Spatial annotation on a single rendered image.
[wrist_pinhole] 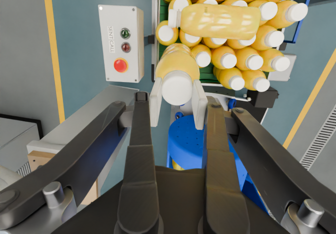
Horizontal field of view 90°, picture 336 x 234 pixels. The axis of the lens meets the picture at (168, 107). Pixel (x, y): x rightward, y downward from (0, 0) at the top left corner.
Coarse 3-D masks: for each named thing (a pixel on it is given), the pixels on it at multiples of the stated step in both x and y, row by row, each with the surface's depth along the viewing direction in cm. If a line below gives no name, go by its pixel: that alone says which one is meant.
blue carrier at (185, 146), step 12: (180, 120) 64; (192, 120) 64; (168, 132) 57; (180, 132) 56; (192, 132) 57; (168, 144) 56; (180, 144) 50; (192, 144) 51; (168, 156) 60; (180, 156) 50; (192, 156) 47; (192, 168) 48; (240, 168) 47; (240, 180) 51
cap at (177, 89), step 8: (168, 80) 20; (176, 80) 20; (184, 80) 20; (168, 88) 20; (176, 88) 20; (184, 88) 20; (192, 88) 20; (168, 96) 21; (176, 96) 21; (184, 96) 21; (176, 104) 21
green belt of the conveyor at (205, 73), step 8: (160, 0) 59; (160, 8) 60; (160, 16) 61; (176, 40) 64; (160, 48) 65; (160, 56) 67; (208, 64) 67; (200, 72) 68; (208, 72) 68; (200, 80) 70; (208, 80) 69; (216, 80) 70
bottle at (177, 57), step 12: (168, 48) 32; (180, 48) 29; (168, 60) 24; (180, 60) 23; (192, 60) 25; (156, 72) 25; (168, 72) 23; (180, 72) 22; (192, 72) 23; (192, 84) 22
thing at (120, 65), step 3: (117, 60) 47; (120, 60) 47; (114, 63) 48; (117, 63) 47; (120, 63) 47; (123, 63) 47; (114, 66) 48; (117, 66) 48; (120, 66) 48; (123, 66) 48; (117, 69) 48; (120, 69) 48; (123, 69) 48
